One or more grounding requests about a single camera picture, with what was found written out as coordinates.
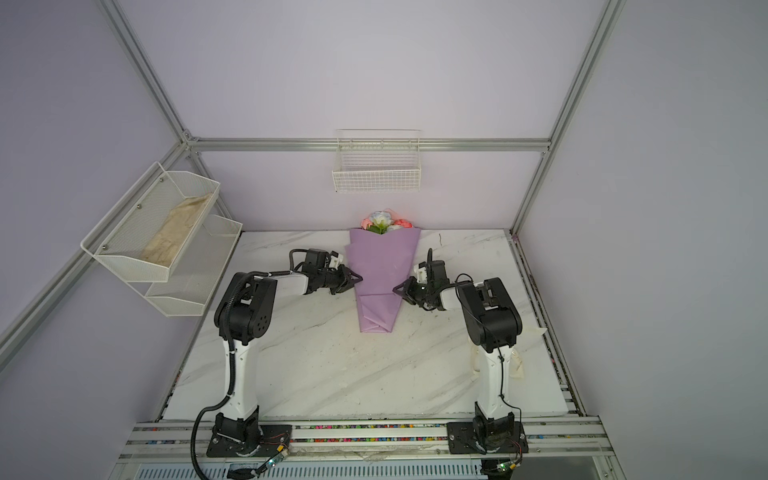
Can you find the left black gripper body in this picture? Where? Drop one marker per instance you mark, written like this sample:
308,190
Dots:
329,280

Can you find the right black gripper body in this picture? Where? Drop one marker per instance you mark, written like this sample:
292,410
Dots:
427,291

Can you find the pink purple wrapping paper sheet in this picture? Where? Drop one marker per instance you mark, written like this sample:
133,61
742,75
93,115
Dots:
384,261

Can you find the white blue fake rose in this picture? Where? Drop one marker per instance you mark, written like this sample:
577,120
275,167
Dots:
382,221

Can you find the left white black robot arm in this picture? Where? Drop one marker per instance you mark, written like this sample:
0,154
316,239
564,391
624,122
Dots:
242,318

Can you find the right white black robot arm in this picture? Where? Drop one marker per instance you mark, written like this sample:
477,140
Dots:
492,320

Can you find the white mesh lower shelf basket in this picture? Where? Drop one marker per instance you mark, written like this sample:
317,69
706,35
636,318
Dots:
194,281

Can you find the white mesh shelf basket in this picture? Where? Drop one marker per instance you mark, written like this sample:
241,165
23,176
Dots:
194,281
120,237

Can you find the beige cloth in basket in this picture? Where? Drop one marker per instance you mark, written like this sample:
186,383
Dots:
165,245

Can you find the white mesh upper shelf basket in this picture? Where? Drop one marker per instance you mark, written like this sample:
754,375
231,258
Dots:
120,237

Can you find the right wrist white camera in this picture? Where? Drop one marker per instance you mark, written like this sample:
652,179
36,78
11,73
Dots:
420,274

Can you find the wrist white camera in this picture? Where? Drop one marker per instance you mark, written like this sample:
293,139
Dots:
420,274
335,260

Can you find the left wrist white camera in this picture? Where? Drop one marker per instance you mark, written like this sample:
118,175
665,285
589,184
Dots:
335,260

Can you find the white wire wall basket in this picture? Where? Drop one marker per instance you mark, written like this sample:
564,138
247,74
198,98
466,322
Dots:
377,161

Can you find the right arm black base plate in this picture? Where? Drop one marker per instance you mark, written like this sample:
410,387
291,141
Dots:
493,438

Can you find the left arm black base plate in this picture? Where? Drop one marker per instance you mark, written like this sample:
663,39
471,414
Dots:
260,442

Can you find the aluminium front rail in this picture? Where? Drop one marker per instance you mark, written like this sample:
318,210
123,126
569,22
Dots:
378,440

